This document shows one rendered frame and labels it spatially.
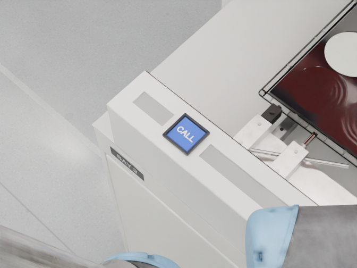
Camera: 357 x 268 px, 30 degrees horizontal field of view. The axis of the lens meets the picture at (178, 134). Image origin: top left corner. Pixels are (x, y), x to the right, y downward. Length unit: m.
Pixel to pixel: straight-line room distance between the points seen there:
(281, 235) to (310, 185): 0.57
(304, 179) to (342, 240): 0.56
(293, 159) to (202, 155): 0.16
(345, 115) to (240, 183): 0.26
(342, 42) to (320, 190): 0.30
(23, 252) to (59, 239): 1.42
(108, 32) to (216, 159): 1.42
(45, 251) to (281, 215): 0.24
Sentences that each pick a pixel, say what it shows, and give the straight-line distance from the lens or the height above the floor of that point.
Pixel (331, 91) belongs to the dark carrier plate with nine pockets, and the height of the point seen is 0.90.
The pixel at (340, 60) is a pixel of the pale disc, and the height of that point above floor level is 0.90.
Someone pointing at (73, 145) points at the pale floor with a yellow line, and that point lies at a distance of 2.20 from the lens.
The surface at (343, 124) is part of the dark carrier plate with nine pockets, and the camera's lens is 1.20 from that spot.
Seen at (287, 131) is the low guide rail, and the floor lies 0.85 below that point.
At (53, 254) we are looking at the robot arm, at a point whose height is 1.27.
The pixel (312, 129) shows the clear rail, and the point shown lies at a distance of 1.18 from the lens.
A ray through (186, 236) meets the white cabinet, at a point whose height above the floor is 0.66.
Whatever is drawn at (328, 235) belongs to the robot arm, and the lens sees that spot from 0.60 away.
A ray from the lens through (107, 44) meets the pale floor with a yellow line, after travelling 2.40.
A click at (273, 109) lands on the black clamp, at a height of 0.91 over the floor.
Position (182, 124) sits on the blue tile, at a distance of 1.09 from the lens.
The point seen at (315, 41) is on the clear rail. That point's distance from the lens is 1.29.
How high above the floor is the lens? 1.92
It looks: 61 degrees down
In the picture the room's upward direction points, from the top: 2 degrees counter-clockwise
